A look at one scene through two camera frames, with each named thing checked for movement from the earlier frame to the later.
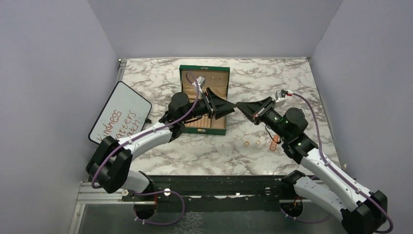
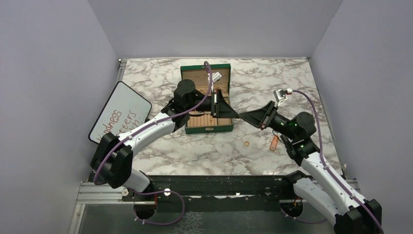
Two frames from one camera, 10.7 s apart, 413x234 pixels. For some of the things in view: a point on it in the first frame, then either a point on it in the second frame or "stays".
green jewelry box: x=196 y=79 stays
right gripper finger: x=253 y=107 -> x=258 y=116
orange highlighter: x=273 y=145 stays
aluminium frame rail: x=88 y=195 stays
